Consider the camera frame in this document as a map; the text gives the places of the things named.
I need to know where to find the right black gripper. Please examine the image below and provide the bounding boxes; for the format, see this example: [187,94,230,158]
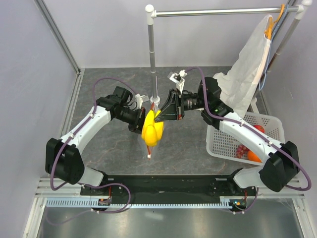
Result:
[154,89,208,122]

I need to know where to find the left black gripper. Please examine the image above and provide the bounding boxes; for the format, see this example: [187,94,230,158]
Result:
[115,107,152,138]

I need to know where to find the yellow banana bunch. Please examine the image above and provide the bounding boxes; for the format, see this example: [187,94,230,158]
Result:
[141,110,164,146]

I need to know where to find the clear orange-zipper zip bag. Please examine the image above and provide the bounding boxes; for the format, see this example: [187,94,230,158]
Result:
[141,103,164,160]

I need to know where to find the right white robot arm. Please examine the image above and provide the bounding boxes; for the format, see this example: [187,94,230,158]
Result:
[155,77,300,195]

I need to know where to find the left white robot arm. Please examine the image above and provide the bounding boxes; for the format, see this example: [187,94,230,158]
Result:
[45,86,149,195]

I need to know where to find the white plastic basket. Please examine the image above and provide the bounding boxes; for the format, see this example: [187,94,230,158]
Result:
[206,112,285,166]

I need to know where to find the white cloth garment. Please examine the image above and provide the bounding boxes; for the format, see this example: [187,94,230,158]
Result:
[213,15,272,118]

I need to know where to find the red grape bunch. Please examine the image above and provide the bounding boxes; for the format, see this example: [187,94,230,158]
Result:
[236,144,249,159]

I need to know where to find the red apple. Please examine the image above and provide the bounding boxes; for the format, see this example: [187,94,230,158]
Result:
[253,124,265,133]

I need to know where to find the orange fruit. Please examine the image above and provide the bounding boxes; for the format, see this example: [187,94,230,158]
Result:
[247,151,262,163]

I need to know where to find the metal clothes rack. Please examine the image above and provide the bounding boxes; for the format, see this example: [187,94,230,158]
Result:
[145,0,313,106]

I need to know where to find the orange clothes hanger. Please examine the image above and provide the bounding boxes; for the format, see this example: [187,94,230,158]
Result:
[264,4,286,40]

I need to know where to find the blue clothes hanger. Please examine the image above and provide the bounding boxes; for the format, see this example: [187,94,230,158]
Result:
[258,4,289,91]

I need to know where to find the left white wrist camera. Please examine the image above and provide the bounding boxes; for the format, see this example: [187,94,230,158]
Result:
[134,94,150,109]

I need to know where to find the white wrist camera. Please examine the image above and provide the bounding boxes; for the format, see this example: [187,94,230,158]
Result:
[167,70,188,94]
[134,94,150,109]

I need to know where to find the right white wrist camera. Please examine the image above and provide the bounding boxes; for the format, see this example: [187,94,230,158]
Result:
[167,70,188,94]

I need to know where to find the white slotted cable duct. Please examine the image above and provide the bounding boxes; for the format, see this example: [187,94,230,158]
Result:
[46,197,242,209]

